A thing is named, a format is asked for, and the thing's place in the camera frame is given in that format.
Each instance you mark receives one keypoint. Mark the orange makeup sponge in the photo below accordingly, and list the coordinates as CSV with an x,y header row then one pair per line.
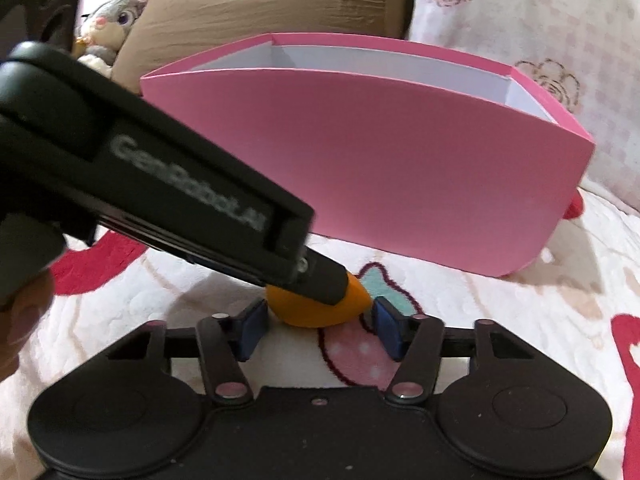
x,y
310,315

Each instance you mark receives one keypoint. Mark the brown embroidered pillow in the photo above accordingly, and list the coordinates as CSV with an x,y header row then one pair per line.
x,y
300,5

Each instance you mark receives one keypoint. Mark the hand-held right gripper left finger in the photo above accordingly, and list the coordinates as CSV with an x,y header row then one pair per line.
x,y
252,330

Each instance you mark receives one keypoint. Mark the grey bunny plush toy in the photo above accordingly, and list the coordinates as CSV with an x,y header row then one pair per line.
x,y
112,17

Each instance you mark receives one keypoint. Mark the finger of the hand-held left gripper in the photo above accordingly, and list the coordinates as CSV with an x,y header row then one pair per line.
x,y
325,280

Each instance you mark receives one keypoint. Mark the pink cardboard box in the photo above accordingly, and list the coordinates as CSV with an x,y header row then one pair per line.
x,y
400,160

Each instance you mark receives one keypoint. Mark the pink white printed pillow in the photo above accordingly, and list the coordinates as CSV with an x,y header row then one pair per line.
x,y
550,20

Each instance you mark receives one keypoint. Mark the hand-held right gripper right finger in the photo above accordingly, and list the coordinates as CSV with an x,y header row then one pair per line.
x,y
387,327

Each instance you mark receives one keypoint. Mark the person's left hand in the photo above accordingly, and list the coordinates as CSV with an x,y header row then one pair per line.
x,y
22,330

